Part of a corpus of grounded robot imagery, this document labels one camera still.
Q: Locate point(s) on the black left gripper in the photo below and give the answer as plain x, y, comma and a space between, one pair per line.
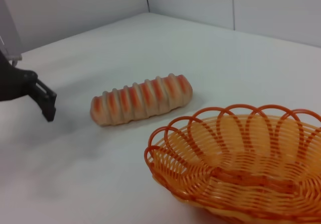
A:
12, 86

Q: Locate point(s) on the orange striped bread loaf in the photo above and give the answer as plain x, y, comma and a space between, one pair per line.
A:
140, 101

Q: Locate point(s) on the orange woven plastic basket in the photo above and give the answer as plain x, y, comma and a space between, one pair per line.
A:
240, 181

